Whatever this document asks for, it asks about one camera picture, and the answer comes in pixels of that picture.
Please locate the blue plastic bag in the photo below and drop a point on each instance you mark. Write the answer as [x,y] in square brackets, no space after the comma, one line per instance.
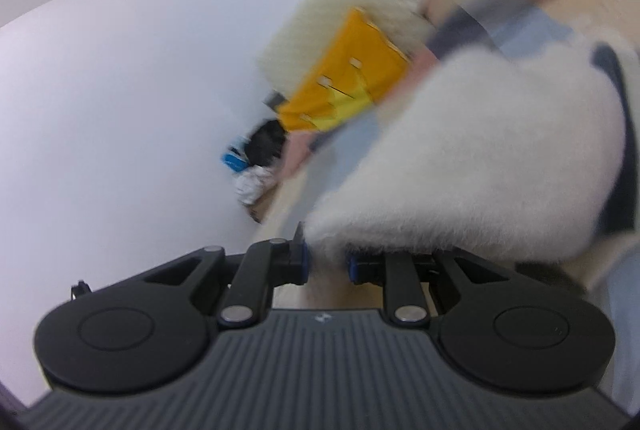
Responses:
[234,158]

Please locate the white fluffy striped sweater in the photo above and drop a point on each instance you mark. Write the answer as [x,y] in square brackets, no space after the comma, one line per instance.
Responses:
[514,160]

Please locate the patchwork plaid duvet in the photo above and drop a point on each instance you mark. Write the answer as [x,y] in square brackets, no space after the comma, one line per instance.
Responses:
[613,272]

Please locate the yellow crown pillow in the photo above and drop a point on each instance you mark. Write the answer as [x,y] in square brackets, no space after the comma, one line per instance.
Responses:
[358,69]

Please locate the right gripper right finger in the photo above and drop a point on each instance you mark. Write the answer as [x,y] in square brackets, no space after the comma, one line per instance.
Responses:
[500,328]

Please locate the wooden nightstand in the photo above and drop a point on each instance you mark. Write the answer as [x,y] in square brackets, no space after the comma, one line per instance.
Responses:
[260,208]

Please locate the white crumpled cloth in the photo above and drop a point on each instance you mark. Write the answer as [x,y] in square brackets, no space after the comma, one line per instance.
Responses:
[252,183]

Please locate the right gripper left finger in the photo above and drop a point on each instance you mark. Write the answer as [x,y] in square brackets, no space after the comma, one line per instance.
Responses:
[148,330]

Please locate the black clothing pile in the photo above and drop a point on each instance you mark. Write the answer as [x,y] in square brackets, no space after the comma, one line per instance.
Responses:
[265,145]

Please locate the dark wall switch left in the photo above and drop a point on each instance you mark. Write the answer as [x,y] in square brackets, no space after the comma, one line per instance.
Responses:
[274,100]

